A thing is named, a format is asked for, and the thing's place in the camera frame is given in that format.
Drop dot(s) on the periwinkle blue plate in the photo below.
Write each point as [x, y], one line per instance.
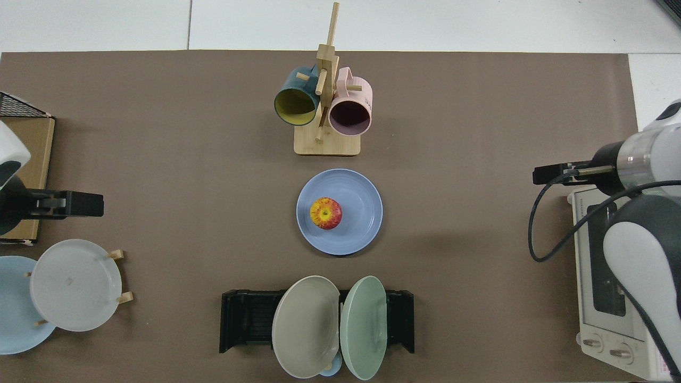
[362, 213]

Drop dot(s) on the red yellow apple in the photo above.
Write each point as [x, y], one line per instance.
[325, 214]

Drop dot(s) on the grey plate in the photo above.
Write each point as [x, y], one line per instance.
[74, 284]

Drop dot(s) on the light blue plate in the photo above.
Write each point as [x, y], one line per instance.
[16, 319]

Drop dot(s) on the wooden plate rack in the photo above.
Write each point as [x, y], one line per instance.
[125, 298]

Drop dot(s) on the black dish rack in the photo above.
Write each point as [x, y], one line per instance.
[247, 319]

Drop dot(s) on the pale green plate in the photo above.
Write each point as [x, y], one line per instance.
[364, 330]

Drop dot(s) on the beige plate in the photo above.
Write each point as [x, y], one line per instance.
[306, 330]

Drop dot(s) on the pale toaster oven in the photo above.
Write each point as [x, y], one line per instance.
[590, 319]

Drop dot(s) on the brown table cloth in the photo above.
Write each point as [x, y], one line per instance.
[186, 186]

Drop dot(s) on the pink mug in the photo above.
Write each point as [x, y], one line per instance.
[354, 96]

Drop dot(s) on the wooden cup stand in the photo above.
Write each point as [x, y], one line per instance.
[327, 146]

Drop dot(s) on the dark teal mug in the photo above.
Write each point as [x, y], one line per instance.
[292, 85]

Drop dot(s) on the small blue round thing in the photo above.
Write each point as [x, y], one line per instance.
[331, 369]

